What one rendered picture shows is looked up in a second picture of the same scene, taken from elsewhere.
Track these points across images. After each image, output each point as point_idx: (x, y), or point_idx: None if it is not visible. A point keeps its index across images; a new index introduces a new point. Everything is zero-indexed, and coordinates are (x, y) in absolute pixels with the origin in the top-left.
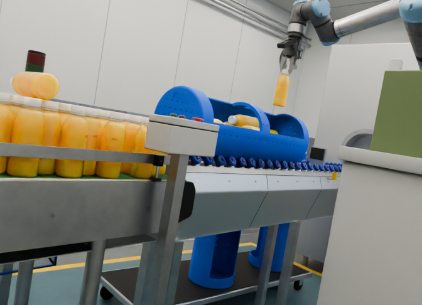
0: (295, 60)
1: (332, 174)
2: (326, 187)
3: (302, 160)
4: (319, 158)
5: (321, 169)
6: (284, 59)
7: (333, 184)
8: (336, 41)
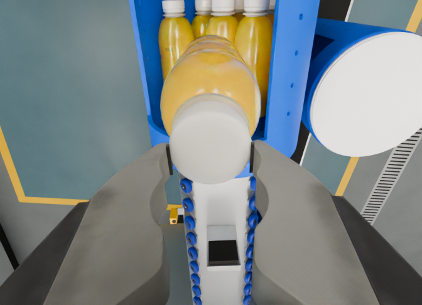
0: (37, 249)
1: (176, 215)
2: (180, 192)
3: (251, 235)
4: (214, 242)
5: (184, 198)
6: (270, 256)
7: (184, 218)
8: None
